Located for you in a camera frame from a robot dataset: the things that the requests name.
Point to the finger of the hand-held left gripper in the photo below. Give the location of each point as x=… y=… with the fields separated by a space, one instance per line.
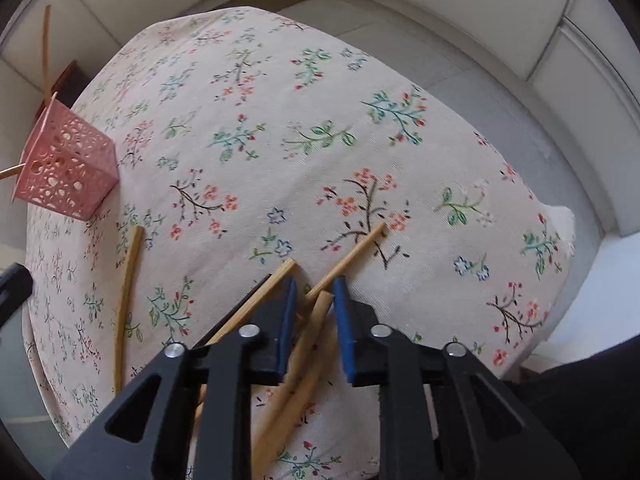
x=14 y=287

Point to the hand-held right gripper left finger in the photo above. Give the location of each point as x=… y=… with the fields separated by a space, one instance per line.
x=288 y=322

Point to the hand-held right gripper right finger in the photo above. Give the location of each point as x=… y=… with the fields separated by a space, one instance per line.
x=345 y=332

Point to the light wooden chopstick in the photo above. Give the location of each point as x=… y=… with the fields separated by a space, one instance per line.
x=10 y=172
x=350 y=255
x=312 y=330
x=305 y=405
x=125 y=305
x=45 y=50
x=255 y=295

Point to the pink perforated plastic basket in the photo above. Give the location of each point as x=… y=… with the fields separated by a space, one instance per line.
x=70 y=170

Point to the brown trash bin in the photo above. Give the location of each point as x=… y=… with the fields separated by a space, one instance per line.
x=65 y=82

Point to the floral tablecloth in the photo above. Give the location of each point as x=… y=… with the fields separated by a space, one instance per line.
x=300 y=110

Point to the person's dark clothing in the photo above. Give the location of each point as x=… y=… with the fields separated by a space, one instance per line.
x=575 y=410

